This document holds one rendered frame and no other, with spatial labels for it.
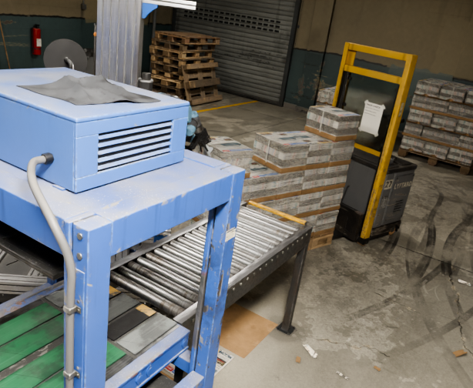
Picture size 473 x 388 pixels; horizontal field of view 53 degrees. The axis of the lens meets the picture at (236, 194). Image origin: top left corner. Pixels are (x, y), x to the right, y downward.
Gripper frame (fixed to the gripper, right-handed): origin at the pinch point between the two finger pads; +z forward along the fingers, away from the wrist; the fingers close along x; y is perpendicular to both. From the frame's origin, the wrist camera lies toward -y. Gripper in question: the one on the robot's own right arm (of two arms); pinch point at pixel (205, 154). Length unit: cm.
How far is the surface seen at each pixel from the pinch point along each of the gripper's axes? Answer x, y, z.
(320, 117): 4, 118, 40
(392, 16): 321, 614, 207
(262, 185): -18, 28, 43
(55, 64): -75, -80, -130
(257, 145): 14, 54, 33
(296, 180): -18, 62, 63
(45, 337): -124, -144, -59
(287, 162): -18, 57, 39
